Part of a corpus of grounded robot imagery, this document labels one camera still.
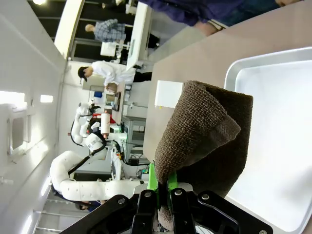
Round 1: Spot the person in purple jacket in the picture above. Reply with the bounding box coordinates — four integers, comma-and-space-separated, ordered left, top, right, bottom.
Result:
138, 0, 285, 27

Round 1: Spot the pink handled white lint roller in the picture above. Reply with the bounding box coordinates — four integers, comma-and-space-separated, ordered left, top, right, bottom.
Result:
100, 110, 113, 140

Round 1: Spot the person's left hand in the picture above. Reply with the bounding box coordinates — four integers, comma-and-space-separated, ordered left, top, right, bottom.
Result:
274, 0, 302, 7

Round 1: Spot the white ceiling air vent panel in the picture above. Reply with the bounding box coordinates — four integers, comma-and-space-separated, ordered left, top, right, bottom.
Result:
5, 103, 33, 157

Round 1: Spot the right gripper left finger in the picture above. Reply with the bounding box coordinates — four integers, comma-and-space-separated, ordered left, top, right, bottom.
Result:
60, 161, 161, 234

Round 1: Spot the silver metal tray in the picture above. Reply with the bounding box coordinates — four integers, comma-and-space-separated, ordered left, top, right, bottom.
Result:
224, 46, 312, 234

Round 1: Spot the person in white coat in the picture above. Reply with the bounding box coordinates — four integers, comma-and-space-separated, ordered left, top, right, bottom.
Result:
78, 60, 153, 87

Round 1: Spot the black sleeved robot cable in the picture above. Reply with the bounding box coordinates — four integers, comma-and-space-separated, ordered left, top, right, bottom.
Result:
67, 140, 108, 176

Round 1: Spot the person in blue shirt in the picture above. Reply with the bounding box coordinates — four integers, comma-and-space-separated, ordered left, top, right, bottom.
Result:
75, 200, 102, 214

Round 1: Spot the wooden workbench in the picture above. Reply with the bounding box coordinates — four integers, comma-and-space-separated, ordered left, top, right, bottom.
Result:
104, 81, 134, 118

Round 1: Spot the aluminium frame equipment rack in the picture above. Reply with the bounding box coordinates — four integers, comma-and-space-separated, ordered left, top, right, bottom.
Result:
120, 114, 148, 182

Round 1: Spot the brown cloth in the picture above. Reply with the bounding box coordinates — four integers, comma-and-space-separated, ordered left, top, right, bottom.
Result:
154, 80, 254, 231

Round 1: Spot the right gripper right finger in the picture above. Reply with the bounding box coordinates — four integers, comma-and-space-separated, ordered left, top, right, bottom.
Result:
166, 170, 274, 234

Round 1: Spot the person in plaid shirt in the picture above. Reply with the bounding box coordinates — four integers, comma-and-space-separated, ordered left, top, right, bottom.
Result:
85, 19, 161, 48

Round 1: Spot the small white table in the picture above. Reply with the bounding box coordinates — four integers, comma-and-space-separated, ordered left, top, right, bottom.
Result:
125, 0, 154, 72

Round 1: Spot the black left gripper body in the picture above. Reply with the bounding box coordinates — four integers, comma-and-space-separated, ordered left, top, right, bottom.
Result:
89, 120, 102, 134

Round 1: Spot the person's right hand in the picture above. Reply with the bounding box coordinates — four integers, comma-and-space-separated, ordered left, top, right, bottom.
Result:
194, 20, 218, 38

